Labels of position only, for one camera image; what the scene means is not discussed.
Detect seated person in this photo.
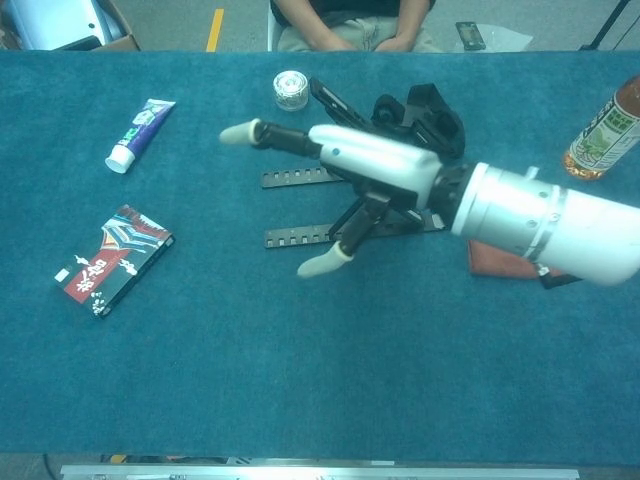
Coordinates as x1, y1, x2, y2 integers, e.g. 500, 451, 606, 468
269, 0, 444, 54

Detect black folding laptop stand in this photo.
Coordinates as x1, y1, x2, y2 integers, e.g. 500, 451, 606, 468
259, 77, 449, 250

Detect amber tea bottle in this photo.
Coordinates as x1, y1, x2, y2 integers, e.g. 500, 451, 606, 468
562, 74, 640, 182

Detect purple toothpaste tube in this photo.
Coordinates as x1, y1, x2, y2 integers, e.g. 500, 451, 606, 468
104, 98, 177, 175

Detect aluminium frame rail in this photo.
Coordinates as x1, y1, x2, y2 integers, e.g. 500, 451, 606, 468
59, 463, 581, 480

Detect orange folded cloth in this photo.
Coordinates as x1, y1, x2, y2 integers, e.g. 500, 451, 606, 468
467, 238, 566, 281

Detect black red patterned box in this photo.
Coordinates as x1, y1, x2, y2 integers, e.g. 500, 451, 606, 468
53, 203, 176, 320

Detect black head strap mount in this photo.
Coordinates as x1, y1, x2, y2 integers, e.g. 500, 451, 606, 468
370, 83, 467, 160

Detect cardboard box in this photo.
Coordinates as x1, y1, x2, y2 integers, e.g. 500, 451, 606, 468
0, 0, 141, 52

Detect black tripod leg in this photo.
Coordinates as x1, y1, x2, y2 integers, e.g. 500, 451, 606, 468
579, 0, 634, 51

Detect small round glass jar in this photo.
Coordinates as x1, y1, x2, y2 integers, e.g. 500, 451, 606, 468
272, 70, 310, 112

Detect black smartphone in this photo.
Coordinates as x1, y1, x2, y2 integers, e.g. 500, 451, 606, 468
454, 20, 487, 51

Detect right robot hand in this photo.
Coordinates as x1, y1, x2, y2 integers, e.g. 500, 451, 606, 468
218, 117, 474, 280

